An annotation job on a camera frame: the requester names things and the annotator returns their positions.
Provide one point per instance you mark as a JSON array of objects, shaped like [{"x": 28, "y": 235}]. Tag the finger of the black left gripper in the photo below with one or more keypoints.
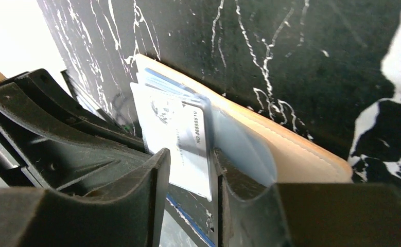
[{"x": 48, "y": 140}]

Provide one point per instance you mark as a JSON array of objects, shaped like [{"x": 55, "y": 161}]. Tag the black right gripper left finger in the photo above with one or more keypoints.
[{"x": 126, "y": 212}]

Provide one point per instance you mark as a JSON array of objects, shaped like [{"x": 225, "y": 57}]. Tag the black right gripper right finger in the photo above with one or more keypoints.
[{"x": 247, "y": 213}]

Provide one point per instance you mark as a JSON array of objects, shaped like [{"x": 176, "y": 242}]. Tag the beige leather card holder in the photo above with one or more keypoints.
[{"x": 260, "y": 148}]

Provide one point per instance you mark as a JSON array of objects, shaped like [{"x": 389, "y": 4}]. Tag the white VIP diamond card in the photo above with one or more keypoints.
[{"x": 168, "y": 121}]

